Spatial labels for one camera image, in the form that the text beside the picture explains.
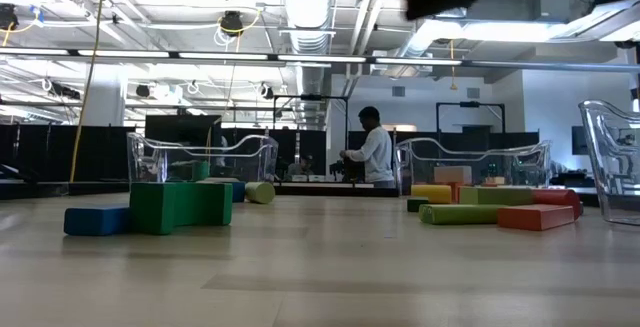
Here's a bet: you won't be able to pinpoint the slanted silver ventilation duct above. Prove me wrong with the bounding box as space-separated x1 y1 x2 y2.
399 19 451 61

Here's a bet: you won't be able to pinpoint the black metal gantry frame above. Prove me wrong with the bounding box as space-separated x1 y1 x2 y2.
435 100 507 136

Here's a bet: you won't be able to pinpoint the seated person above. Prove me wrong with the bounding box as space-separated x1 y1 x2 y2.
288 153 316 177

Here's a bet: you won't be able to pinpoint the long yellow cable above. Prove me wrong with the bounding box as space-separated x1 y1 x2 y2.
68 0 107 182

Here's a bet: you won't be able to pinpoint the green arch block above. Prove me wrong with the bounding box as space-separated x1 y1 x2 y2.
128 180 235 236

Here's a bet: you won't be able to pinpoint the black device with green light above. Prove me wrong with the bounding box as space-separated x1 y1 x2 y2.
328 158 365 184

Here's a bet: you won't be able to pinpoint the dark wall screen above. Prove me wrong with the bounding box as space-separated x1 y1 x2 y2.
571 125 605 157

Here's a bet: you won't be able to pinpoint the black overhead camera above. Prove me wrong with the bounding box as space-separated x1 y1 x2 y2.
219 10 246 37

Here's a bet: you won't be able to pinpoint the long lime green block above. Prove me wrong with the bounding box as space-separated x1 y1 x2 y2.
418 202 507 226

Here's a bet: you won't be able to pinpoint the small lime green block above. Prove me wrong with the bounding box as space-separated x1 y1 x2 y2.
458 186 480 206

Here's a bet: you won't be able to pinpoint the yellow hanging cord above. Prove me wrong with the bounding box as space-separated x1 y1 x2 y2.
448 39 458 92

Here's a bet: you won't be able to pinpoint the black partition panels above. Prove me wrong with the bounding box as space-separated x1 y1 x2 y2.
0 124 541 184

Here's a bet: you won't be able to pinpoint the lime green wooden block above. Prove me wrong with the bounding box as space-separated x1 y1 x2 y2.
477 186 535 206

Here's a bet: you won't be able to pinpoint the lime green wooden cylinder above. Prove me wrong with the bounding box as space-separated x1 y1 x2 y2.
243 181 277 205

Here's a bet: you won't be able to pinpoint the clear plastic bin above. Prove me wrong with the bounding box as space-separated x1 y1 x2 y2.
578 98 640 227
126 132 280 191
393 137 552 189

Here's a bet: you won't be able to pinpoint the standing person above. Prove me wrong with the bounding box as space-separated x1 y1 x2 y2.
339 105 397 189

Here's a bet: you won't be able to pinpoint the blue flat block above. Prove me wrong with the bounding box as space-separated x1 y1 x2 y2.
63 205 132 237

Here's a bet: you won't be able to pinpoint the long red-orange wooden block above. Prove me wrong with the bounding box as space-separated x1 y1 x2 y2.
496 203 576 232

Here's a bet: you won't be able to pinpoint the long ceiling light strip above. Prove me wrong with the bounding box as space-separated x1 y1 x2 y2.
0 46 640 73

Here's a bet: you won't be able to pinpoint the long green wooden block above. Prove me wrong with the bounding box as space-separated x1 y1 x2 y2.
406 196 431 213

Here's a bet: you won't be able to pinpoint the yellow wooden cylinder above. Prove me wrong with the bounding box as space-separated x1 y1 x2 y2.
410 183 454 205

